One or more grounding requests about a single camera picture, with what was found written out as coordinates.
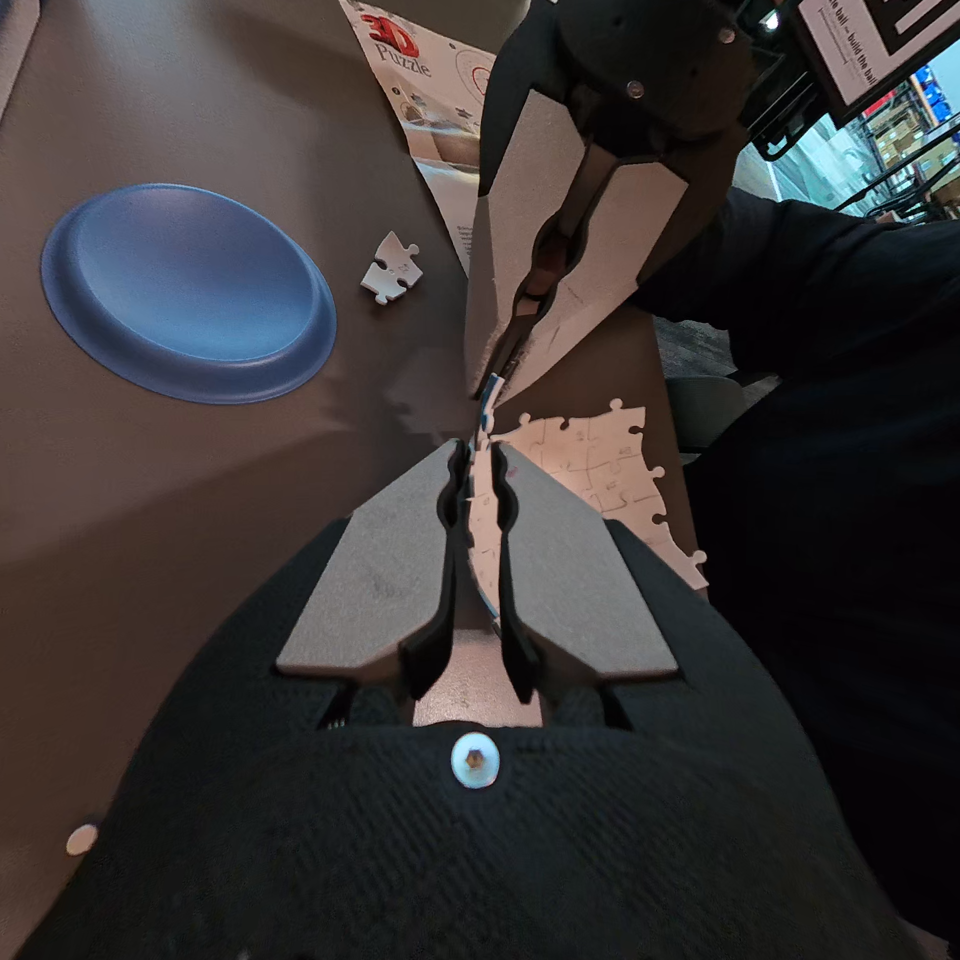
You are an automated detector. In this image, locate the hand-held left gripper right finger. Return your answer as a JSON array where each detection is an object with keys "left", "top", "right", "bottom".
[{"left": 487, "top": 442, "right": 680, "bottom": 706}]

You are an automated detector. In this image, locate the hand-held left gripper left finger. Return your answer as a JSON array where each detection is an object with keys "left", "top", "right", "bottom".
[{"left": 276, "top": 438, "right": 470, "bottom": 702}]

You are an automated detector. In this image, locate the white printed leaflet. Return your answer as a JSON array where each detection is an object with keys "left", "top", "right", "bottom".
[{"left": 337, "top": 0, "right": 500, "bottom": 279}]

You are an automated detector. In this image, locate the blue round plastic stand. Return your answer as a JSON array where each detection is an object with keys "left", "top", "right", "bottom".
[{"left": 41, "top": 183, "right": 339, "bottom": 405}]

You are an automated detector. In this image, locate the metal storage shelf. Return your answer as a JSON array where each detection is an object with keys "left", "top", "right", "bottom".
[{"left": 825, "top": 45, "right": 960, "bottom": 226}]

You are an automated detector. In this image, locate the person's right forearm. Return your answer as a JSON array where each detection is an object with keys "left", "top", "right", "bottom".
[{"left": 630, "top": 187, "right": 960, "bottom": 393}]

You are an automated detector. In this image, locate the assembled curved puzzle section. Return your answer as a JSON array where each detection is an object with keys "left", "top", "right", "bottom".
[{"left": 457, "top": 397, "right": 710, "bottom": 624}]

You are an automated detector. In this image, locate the scatter of puzzle pieces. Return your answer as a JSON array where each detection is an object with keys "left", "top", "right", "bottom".
[{"left": 360, "top": 231, "right": 423, "bottom": 305}]

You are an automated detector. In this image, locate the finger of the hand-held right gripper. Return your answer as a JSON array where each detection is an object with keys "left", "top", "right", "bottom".
[
  {"left": 463, "top": 88, "right": 595, "bottom": 399},
  {"left": 497, "top": 158, "right": 693, "bottom": 398}
]

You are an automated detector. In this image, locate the single numbered puzzle piece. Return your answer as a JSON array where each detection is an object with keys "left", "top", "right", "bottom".
[{"left": 472, "top": 372, "right": 502, "bottom": 451}]

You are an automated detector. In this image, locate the dark chair armrest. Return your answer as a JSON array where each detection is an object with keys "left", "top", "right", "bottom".
[{"left": 666, "top": 375, "right": 781, "bottom": 451}]

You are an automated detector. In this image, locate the black framed marker sign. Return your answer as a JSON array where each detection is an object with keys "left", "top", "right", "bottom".
[{"left": 787, "top": 0, "right": 960, "bottom": 127}]

